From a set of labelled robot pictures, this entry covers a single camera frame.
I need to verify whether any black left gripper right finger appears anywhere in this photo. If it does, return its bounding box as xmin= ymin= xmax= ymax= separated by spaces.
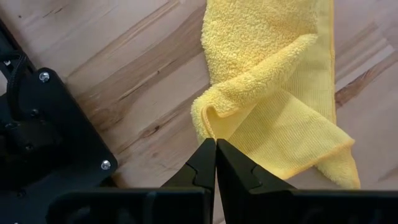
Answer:
xmin=216 ymin=139 xmax=296 ymax=224

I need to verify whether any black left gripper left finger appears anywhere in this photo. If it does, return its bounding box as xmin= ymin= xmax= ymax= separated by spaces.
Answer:
xmin=160 ymin=138 xmax=217 ymax=224

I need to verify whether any yellow microfiber towel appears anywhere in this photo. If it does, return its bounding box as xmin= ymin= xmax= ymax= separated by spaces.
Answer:
xmin=190 ymin=0 xmax=361 ymax=190

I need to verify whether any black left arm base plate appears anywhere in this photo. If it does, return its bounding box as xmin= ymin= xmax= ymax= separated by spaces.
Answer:
xmin=0 ymin=67 xmax=118 ymax=224

